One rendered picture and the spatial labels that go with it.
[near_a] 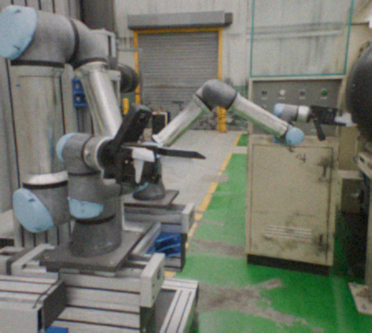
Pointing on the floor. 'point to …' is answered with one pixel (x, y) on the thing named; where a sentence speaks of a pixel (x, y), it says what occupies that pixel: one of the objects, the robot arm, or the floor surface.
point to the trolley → (130, 80)
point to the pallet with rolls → (159, 119)
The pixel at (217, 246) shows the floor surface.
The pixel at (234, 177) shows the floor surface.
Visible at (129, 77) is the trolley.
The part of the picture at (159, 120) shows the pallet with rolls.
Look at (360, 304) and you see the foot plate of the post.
